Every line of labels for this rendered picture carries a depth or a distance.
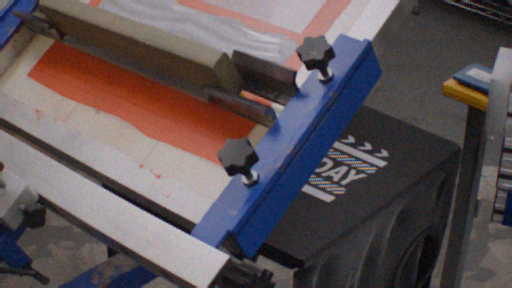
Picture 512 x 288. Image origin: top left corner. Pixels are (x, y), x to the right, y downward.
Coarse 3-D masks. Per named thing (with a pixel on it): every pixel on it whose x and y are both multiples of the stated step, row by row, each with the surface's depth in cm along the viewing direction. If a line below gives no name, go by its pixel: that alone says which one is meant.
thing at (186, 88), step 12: (84, 48) 149; (96, 48) 148; (108, 60) 146; (120, 60) 145; (132, 60) 144; (144, 72) 142; (156, 72) 141; (168, 84) 139; (180, 84) 138; (192, 84) 138; (192, 96) 137; (204, 96) 136
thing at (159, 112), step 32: (224, 0) 151; (256, 0) 149; (288, 0) 147; (320, 0) 145; (288, 32) 143; (320, 32) 141; (288, 64) 140; (160, 96) 144; (256, 96) 138; (160, 128) 140; (192, 128) 139; (224, 128) 137
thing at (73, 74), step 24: (96, 0) 160; (192, 0) 153; (48, 48) 158; (72, 48) 156; (48, 72) 154; (72, 72) 153; (96, 72) 151; (120, 72) 149; (72, 96) 150; (96, 96) 148; (120, 96) 146
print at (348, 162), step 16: (336, 144) 184; (352, 144) 184; (368, 144) 185; (336, 160) 179; (352, 160) 180; (368, 160) 180; (384, 160) 180; (320, 176) 175; (336, 176) 175; (352, 176) 175; (304, 192) 170; (320, 192) 170; (336, 192) 170
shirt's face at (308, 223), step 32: (352, 128) 190; (384, 128) 190; (416, 128) 191; (416, 160) 180; (352, 192) 170; (384, 192) 171; (288, 224) 162; (320, 224) 162; (352, 224) 162; (288, 256) 154
